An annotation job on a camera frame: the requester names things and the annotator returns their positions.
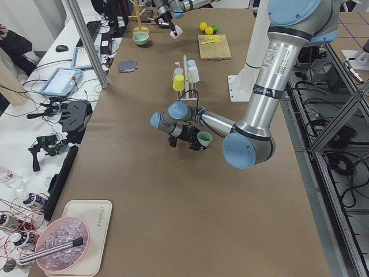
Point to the light green cup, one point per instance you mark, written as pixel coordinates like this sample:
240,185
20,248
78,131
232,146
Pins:
204,138

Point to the pink cup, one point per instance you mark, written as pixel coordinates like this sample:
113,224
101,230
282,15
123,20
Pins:
176,32

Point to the white cup holder rack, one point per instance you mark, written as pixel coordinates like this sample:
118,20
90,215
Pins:
189,93

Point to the yellow cup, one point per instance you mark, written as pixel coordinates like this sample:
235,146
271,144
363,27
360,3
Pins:
178,83

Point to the pale blue cup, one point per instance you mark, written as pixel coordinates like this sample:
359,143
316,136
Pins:
177,73

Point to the white cup on rack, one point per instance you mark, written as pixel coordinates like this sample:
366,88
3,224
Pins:
193,74

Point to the wooden mug tree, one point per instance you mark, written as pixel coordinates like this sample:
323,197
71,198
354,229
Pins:
138,11

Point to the green bowl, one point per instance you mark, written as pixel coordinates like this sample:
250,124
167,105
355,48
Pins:
141,38

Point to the yellow lemon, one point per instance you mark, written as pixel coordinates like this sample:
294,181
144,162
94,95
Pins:
202,26

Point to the green lime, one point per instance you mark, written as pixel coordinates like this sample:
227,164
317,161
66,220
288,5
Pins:
215,28

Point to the wooden cutting board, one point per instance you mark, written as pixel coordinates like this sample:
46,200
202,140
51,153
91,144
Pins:
214,51

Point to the grey folded cloth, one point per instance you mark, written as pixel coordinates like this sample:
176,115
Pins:
127,66

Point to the black keyboard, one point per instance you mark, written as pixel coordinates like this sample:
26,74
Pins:
93,28

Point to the black computer mouse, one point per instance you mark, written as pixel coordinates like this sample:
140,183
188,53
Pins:
61,48

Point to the teach pendant tablet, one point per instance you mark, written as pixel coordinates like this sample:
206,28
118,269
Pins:
62,82

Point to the cream plastic tray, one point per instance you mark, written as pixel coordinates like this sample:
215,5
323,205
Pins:
96,215

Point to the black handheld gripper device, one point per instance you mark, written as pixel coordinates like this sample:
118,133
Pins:
50,144

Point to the black bar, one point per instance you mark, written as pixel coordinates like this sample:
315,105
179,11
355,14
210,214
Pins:
57,183

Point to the person in black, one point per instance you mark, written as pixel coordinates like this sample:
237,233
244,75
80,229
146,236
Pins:
16,46

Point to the pink bowl of ice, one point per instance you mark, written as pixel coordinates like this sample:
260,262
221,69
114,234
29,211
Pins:
61,231

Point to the purple label bottle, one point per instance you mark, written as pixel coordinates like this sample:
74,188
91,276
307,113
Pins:
24,240
33,201

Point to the plastic water bottle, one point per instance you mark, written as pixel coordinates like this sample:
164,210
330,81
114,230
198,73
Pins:
11,179

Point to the aluminium frame post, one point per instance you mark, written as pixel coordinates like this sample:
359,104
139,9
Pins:
83,32

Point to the black stand bracket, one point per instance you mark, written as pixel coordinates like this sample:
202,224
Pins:
74,120

